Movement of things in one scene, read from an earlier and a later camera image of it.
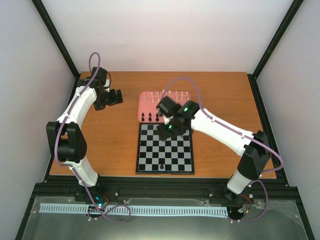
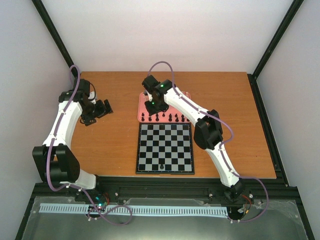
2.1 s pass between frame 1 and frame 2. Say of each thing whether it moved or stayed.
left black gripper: moved
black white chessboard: stayed
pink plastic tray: stayed
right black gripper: moved
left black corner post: stayed
